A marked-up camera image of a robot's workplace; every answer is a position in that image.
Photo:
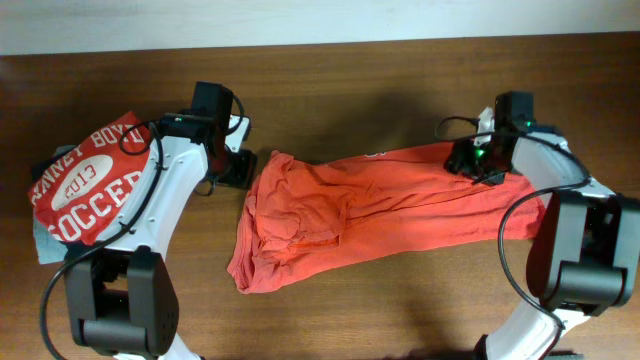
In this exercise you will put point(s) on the orange t-shirt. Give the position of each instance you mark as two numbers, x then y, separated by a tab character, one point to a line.
299	219

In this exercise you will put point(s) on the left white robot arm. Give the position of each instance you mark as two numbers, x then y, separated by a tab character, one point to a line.
120	297

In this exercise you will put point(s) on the folded navy shirt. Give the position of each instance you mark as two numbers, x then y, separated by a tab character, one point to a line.
38	169

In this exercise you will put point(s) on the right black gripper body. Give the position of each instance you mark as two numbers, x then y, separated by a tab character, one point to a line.
476	162

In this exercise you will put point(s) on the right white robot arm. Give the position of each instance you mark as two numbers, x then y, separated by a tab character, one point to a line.
585	254

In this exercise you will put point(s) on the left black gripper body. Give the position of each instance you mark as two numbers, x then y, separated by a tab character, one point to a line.
239	170

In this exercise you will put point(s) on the folded red soccer shirt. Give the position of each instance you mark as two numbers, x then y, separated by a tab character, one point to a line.
80	194

